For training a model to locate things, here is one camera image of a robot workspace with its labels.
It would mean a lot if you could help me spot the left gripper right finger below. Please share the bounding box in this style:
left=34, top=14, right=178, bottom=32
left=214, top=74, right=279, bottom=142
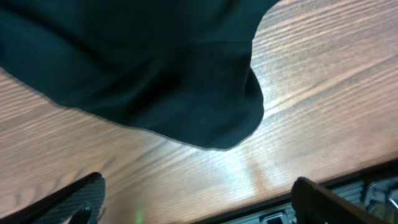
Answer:
left=291, top=177, right=387, bottom=224

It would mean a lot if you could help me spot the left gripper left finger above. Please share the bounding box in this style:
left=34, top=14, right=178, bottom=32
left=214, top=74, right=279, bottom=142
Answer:
left=1, top=172, right=106, bottom=224

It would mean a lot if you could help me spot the black polo shirt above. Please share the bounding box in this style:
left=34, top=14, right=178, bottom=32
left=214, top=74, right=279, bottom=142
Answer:
left=1, top=0, right=274, bottom=149

